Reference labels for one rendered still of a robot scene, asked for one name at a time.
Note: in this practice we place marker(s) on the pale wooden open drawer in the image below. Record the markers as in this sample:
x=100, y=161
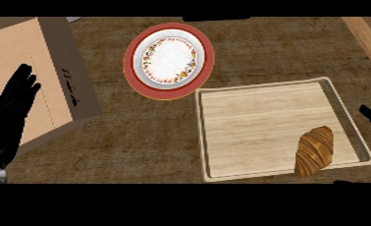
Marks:
x=20, y=49

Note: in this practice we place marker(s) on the dark brown drawer front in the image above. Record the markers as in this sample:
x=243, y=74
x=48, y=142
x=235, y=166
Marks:
x=69, y=72

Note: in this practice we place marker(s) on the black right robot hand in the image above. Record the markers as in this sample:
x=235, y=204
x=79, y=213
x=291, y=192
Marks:
x=365, y=112

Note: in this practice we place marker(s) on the white floral rimmed plate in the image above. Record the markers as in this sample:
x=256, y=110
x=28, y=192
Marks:
x=169, y=61

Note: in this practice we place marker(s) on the pale wooden tray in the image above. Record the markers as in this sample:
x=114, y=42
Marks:
x=260, y=128

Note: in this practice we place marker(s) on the pale wooden board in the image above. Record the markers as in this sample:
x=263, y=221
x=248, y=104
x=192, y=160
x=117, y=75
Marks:
x=360, y=31

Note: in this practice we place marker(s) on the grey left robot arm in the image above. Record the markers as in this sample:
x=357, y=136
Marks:
x=3, y=177

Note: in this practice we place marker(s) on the round red placemat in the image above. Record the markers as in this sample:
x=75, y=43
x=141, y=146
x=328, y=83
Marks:
x=135, y=82

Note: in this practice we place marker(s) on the black appliance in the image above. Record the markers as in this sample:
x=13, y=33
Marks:
x=215, y=18

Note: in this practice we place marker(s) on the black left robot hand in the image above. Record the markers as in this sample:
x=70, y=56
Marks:
x=16, y=99

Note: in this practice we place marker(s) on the grey flat object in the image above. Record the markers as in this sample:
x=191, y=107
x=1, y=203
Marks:
x=73, y=18

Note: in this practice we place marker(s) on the brown croissant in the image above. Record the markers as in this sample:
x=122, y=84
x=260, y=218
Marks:
x=313, y=151

